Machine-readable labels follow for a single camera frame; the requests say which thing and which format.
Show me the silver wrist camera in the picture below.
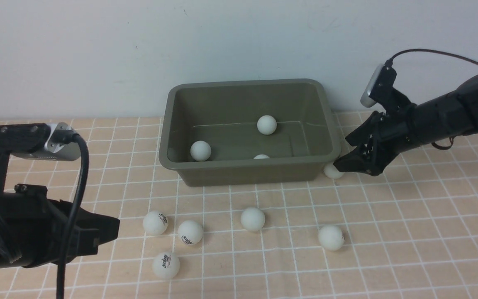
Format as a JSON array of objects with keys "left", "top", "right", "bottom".
[
  {"left": 360, "top": 59, "right": 397, "bottom": 110},
  {"left": 12, "top": 122, "right": 81, "bottom": 162}
]

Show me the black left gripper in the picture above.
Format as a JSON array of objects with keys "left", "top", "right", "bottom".
[{"left": 0, "top": 185, "right": 120, "bottom": 269}]

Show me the plain white centre ball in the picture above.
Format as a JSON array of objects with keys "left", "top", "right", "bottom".
[{"left": 240, "top": 207, "right": 266, "bottom": 232}]

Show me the black left camera cable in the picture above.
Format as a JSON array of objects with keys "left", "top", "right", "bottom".
[{"left": 56, "top": 133, "right": 89, "bottom": 299}]

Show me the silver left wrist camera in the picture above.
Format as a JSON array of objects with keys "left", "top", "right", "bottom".
[{"left": 12, "top": 122, "right": 81, "bottom": 162}]

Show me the white ball with logo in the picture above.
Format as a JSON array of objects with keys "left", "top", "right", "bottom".
[{"left": 178, "top": 220, "right": 204, "bottom": 245}]

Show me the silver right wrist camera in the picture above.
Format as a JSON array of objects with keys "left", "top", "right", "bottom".
[{"left": 360, "top": 59, "right": 397, "bottom": 110}]

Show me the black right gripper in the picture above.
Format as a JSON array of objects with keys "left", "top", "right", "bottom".
[{"left": 333, "top": 111, "right": 420, "bottom": 176}]

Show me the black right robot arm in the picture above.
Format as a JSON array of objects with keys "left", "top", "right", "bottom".
[{"left": 334, "top": 66, "right": 478, "bottom": 176}]

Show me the olive green plastic bin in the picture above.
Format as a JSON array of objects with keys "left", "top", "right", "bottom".
[{"left": 158, "top": 79, "right": 341, "bottom": 186}]

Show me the white ball with print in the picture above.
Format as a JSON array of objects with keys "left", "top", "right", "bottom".
[{"left": 256, "top": 115, "right": 277, "bottom": 135}]

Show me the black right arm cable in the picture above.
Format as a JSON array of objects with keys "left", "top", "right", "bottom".
[{"left": 384, "top": 49, "right": 478, "bottom": 70}]

